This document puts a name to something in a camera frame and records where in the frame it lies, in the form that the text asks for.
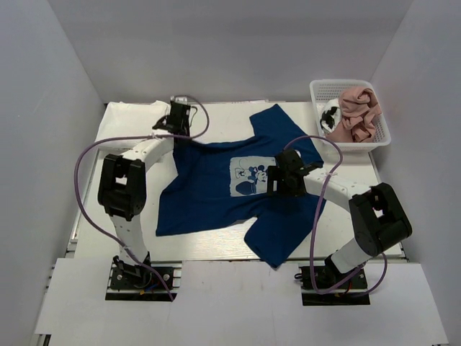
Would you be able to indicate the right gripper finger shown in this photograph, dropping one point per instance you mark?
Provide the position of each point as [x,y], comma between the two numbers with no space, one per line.
[274,174]
[274,188]

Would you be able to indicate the pink t shirt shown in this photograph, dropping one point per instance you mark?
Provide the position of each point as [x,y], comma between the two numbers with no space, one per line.
[359,107]

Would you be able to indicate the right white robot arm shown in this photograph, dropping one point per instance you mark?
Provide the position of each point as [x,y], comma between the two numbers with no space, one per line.
[378,219]

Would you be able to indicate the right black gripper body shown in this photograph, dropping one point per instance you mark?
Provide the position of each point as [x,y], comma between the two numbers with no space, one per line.
[286,188]

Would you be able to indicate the blue t shirt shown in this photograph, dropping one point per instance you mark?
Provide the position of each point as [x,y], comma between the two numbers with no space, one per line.
[219,184]

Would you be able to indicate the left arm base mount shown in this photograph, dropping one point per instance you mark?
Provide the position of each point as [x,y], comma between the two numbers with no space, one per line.
[124,287]

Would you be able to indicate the white black printed t shirt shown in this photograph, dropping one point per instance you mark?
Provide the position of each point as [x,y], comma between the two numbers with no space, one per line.
[331,121]

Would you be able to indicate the white t shirt stack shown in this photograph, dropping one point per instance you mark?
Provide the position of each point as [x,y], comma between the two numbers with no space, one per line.
[131,124]

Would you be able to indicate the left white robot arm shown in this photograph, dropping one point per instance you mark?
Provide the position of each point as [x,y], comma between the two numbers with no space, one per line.
[123,185]

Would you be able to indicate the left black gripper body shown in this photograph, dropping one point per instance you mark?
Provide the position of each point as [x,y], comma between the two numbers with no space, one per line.
[186,128]

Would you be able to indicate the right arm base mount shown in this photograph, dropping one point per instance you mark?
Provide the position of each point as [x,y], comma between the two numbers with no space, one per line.
[350,293]

